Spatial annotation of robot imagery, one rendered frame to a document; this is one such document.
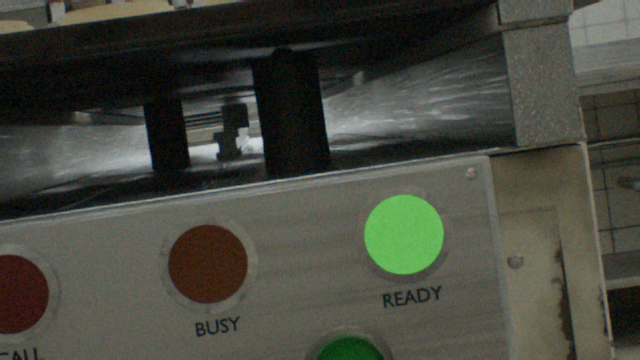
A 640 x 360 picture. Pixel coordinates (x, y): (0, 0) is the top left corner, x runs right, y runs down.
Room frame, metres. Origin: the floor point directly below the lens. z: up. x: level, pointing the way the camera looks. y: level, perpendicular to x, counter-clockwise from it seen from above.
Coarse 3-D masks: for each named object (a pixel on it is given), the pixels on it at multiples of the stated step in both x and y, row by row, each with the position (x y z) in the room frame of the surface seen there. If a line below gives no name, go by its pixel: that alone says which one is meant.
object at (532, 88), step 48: (528, 0) 0.48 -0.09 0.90; (432, 48) 0.67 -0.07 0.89; (480, 48) 0.54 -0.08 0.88; (528, 48) 0.49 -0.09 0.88; (336, 96) 1.48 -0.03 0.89; (384, 96) 0.95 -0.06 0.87; (432, 96) 0.70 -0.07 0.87; (480, 96) 0.55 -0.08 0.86; (528, 96) 0.49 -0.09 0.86; (576, 96) 0.49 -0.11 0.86; (528, 144) 0.49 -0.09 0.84
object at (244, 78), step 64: (256, 0) 0.49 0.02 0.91; (320, 0) 0.49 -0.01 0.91; (384, 0) 0.49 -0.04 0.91; (448, 0) 0.49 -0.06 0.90; (576, 0) 0.56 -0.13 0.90; (0, 64) 0.48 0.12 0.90; (64, 64) 0.49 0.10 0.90; (128, 64) 0.55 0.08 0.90; (192, 64) 0.62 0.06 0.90; (320, 64) 0.84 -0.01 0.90
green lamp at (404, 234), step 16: (384, 208) 0.48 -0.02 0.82; (400, 208) 0.48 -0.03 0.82; (416, 208) 0.49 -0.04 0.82; (432, 208) 0.49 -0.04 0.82; (368, 224) 0.48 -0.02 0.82; (384, 224) 0.48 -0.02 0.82; (400, 224) 0.48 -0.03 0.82; (416, 224) 0.49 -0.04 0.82; (432, 224) 0.49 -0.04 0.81; (368, 240) 0.48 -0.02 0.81; (384, 240) 0.48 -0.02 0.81; (400, 240) 0.48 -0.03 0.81; (416, 240) 0.48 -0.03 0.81; (432, 240) 0.49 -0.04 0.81; (384, 256) 0.48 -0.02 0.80; (400, 256) 0.48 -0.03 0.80; (416, 256) 0.48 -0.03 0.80; (432, 256) 0.49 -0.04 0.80; (400, 272) 0.48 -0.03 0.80
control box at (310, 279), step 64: (256, 192) 0.49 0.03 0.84; (320, 192) 0.49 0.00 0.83; (384, 192) 0.49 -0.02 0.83; (448, 192) 0.49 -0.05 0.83; (64, 256) 0.48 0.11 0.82; (128, 256) 0.48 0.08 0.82; (256, 256) 0.48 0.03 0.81; (320, 256) 0.49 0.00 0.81; (448, 256) 0.49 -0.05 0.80; (64, 320) 0.48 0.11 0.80; (128, 320) 0.48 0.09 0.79; (192, 320) 0.48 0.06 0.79; (256, 320) 0.48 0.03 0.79; (320, 320) 0.49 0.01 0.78; (384, 320) 0.49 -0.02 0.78; (448, 320) 0.49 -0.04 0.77
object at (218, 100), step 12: (324, 84) 1.39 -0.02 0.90; (192, 96) 1.18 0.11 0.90; (204, 96) 1.19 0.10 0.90; (216, 96) 1.23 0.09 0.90; (228, 96) 1.28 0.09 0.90; (240, 96) 1.36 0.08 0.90; (252, 96) 1.43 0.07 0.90; (108, 108) 1.18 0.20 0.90; (120, 108) 1.18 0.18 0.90; (132, 108) 1.23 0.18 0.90; (192, 108) 1.63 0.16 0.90; (204, 108) 1.74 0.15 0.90
